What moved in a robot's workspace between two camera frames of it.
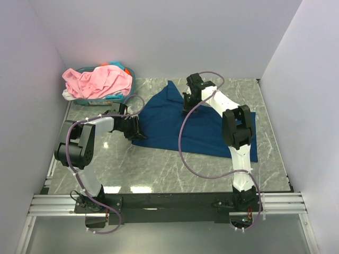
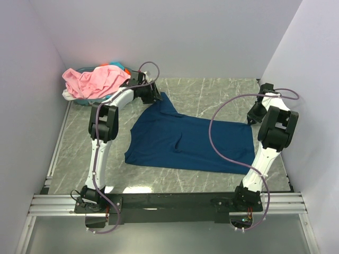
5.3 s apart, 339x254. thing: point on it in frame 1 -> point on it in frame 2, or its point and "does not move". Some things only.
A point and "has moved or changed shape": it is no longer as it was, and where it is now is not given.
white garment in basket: (68, 96) does not move
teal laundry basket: (107, 101) does not move
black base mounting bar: (161, 207) does not move
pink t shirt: (100, 81) does not move
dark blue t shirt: (167, 126) has moved or changed shape
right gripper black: (185, 106) -> (251, 116)
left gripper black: (136, 133) -> (153, 94)
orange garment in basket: (126, 70) does not move
